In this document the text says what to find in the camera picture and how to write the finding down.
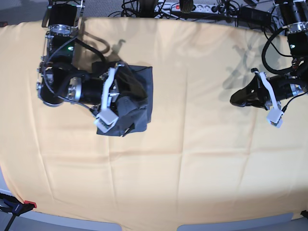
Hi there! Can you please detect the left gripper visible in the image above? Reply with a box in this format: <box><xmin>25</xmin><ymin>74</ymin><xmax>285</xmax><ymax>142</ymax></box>
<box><xmin>230</xmin><ymin>68</ymin><xmax>281</xmax><ymax>111</ymax></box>

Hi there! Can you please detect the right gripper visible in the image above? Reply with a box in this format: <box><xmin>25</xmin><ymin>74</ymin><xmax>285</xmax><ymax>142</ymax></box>
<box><xmin>95</xmin><ymin>62</ymin><xmax>125</xmax><ymax>118</ymax></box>

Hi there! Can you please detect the dark grey T-shirt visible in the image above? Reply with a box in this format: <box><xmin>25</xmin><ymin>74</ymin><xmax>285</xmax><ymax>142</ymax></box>
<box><xmin>96</xmin><ymin>63</ymin><xmax>154</xmax><ymax>137</ymax></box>

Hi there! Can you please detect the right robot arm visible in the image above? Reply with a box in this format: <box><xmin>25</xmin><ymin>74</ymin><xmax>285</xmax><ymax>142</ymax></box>
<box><xmin>37</xmin><ymin>0</ymin><xmax>120</xmax><ymax>116</ymax></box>

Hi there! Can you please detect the black power adapter box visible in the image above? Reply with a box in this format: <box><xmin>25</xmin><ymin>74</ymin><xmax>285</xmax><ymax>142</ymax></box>
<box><xmin>237</xmin><ymin>7</ymin><xmax>271</xmax><ymax>26</ymax></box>

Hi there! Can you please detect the yellow table cloth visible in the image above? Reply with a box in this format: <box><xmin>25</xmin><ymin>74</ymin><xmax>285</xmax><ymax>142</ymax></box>
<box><xmin>0</xmin><ymin>18</ymin><xmax>308</xmax><ymax>231</ymax></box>

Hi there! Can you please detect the black office chair base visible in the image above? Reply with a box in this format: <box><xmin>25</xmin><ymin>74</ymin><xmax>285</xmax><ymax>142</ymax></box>
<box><xmin>108</xmin><ymin>0</ymin><xmax>195</xmax><ymax>19</ymax></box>

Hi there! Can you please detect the white power strip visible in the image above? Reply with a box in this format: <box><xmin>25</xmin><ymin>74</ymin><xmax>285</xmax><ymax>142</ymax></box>
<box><xmin>154</xmin><ymin>0</ymin><xmax>228</xmax><ymax>15</ymax></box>

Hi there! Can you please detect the blue red clamp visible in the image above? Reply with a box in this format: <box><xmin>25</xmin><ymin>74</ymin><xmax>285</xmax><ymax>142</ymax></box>
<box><xmin>0</xmin><ymin>193</ymin><xmax>37</xmax><ymax>216</ymax></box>

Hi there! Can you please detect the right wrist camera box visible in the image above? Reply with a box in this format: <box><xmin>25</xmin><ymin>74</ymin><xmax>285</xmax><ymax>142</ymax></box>
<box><xmin>94</xmin><ymin>108</ymin><xmax>118</xmax><ymax>133</ymax></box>

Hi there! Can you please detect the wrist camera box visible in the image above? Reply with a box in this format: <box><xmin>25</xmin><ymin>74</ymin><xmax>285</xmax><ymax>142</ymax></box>
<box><xmin>267</xmin><ymin>108</ymin><xmax>283</xmax><ymax>128</ymax></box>
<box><xmin>94</xmin><ymin>108</ymin><xmax>118</xmax><ymax>133</ymax></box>

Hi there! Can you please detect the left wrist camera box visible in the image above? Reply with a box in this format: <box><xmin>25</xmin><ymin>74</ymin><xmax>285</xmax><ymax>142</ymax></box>
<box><xmin>267</xmin><ymin>108</ymin><xmax>283</xmax><ymax>128</ymax></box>

